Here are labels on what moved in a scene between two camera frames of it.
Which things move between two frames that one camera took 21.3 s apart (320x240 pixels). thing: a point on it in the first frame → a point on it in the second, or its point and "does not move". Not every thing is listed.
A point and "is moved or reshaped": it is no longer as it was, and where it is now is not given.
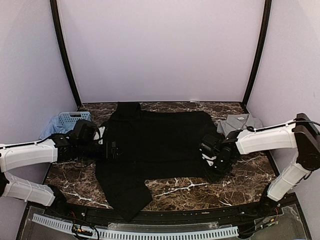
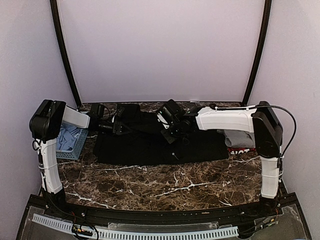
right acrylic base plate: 287,226 does not move
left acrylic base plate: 35,231 does not move
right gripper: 212,176 → 168,137
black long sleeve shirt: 155,145 is moved or reshaped
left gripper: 111,154 → 117,126
